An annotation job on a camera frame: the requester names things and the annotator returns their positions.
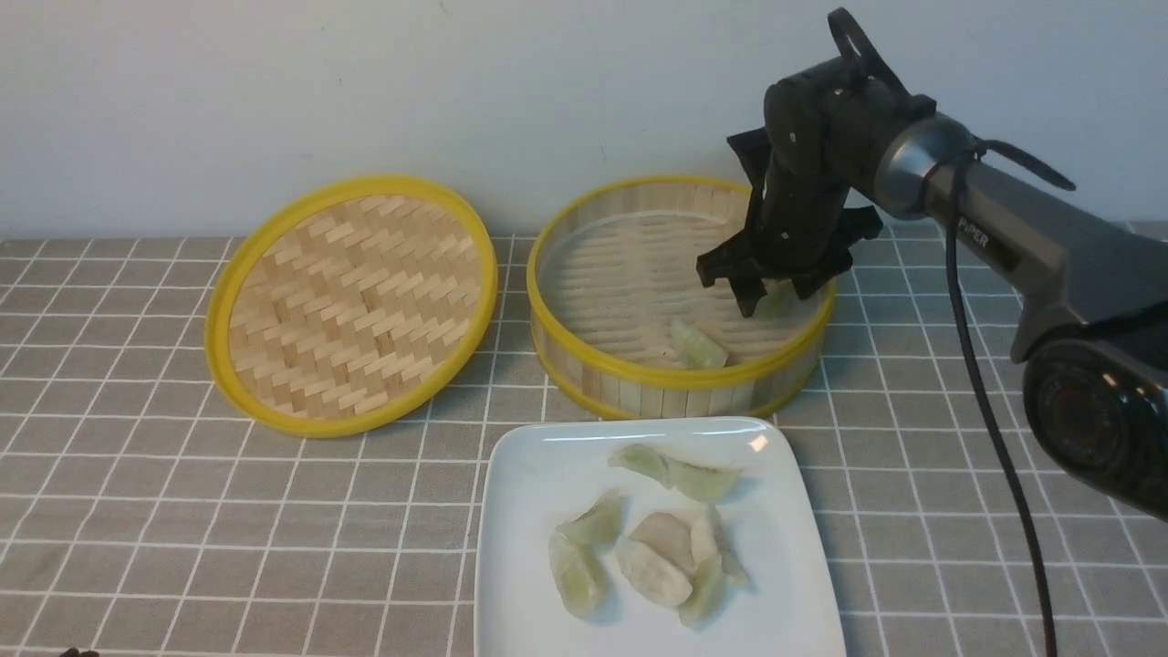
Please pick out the bamboo steamer lid yellow rim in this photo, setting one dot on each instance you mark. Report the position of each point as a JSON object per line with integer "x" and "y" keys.
{"x": 352, "y": 307}

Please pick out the green dumpling plate bottom left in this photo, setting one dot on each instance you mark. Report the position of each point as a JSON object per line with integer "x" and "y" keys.
{"x": 582, "y": 583}

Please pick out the pale pink dumpling plate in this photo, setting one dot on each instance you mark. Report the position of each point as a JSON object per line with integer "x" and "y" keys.
{"x": 669, "y": 536}

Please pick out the green dumpling plate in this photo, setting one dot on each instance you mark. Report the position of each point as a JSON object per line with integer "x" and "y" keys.
{"x": 702, "y": 483}
{"x": 642, "y": 459}
{"x": 708, "y": 592}
{"x": 600, "y": 525}
{"x": 582, "y": 583}

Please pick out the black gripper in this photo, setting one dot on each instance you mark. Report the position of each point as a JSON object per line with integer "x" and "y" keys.
{"x": 825, "y": 131}

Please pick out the green dumpling plate top right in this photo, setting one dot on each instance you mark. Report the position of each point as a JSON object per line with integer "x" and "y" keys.
{"x": 702, "y": 483}

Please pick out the grey checked tablecloth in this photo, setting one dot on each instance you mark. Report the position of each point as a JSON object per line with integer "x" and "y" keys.
{"x": 140, "y": 514}

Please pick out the white dumpling plate centre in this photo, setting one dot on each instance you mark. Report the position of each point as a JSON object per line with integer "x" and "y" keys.
{"x": 654, "y": 577}

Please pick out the green dumpling in steamer front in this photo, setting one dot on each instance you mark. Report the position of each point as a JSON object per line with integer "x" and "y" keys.
{"x": 694, "y": 349}

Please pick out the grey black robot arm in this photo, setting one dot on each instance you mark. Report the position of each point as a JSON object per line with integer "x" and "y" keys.
{"x": 1091, "y": 334}

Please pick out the green dumpling plate middle left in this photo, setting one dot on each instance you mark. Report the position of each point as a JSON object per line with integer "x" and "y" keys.
{"x": 600, "y": 525}

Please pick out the green dumpling plate top left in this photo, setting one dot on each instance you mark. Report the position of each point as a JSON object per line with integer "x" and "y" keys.
{"x": 642, "y": 459}

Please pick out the green dumpling steamer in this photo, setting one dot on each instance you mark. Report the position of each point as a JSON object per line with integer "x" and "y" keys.
{"x": 779, "y": 300}

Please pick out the white square plate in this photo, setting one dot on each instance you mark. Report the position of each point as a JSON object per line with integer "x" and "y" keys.
{"x": 544, "y": 474}

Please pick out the green dumpling plate bottom right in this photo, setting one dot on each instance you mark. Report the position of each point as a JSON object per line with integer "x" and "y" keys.
{"x": 708, "y": 592}

